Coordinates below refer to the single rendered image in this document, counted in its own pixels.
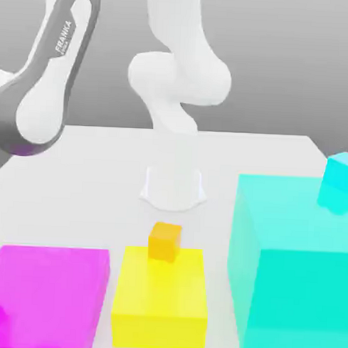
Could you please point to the large yellow box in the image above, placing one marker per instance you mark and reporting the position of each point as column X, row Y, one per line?
column 159, row 304

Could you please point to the small cyan cube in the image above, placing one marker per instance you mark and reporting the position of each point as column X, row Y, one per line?
column 338, row 184

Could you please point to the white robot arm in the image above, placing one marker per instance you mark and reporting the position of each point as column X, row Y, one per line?
column 178, row 77

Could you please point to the large magenta box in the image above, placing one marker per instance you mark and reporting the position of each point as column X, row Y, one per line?
column 49, row 294

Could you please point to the small orange cube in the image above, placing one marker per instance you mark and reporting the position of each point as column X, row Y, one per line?
column 164, row 242

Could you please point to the large turquoise box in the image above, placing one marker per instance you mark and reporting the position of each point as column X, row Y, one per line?
column 294, row 281

